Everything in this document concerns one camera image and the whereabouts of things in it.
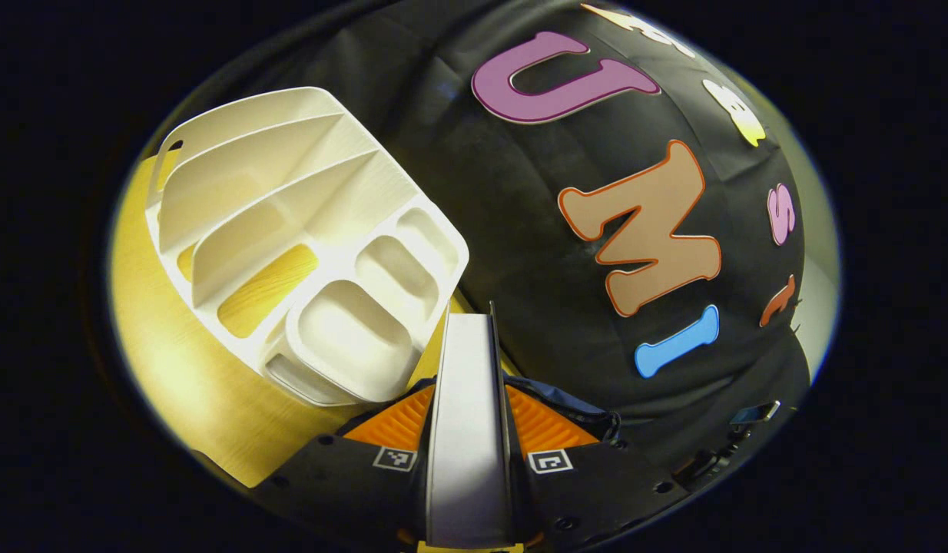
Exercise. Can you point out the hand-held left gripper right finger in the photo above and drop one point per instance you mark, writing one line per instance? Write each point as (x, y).
(597, 491)

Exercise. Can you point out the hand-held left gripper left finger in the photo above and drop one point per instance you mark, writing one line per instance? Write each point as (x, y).
(343, 491)

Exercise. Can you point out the blue schoolbag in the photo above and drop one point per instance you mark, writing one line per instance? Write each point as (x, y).
(591, 418)

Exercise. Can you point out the white plastic bookshelf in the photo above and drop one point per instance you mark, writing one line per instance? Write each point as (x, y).
(290, 192)

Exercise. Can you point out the black backdrop cloth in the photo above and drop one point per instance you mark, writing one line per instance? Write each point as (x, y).
(505, 200)

